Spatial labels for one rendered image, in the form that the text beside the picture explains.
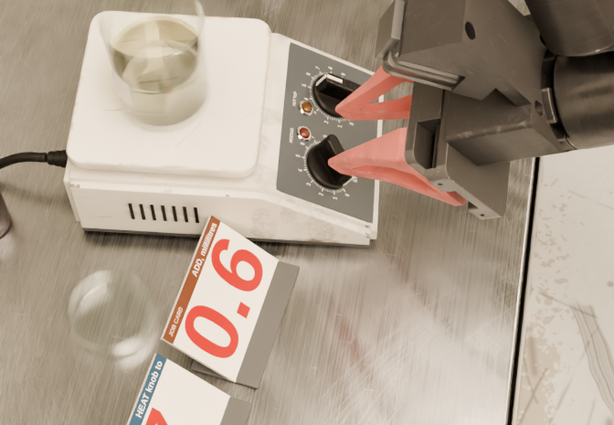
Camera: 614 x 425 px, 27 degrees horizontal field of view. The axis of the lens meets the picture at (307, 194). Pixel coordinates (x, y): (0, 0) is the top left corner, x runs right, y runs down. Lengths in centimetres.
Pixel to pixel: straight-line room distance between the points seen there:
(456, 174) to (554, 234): 21
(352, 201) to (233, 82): 11
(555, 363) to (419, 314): 9
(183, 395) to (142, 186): 13
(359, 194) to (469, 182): 17
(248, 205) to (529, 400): 22
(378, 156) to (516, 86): 10
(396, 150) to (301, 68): 19
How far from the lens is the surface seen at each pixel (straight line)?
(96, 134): 81
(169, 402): 78
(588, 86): 65
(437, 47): 61
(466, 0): 61
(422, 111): 69
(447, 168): 67
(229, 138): 80
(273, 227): 83
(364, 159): 72
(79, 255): 87
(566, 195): 90
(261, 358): 82
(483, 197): 70
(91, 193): 82
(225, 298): 82
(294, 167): 82
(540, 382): 83
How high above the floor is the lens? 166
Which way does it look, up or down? 59 degrees down
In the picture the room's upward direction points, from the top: straight up
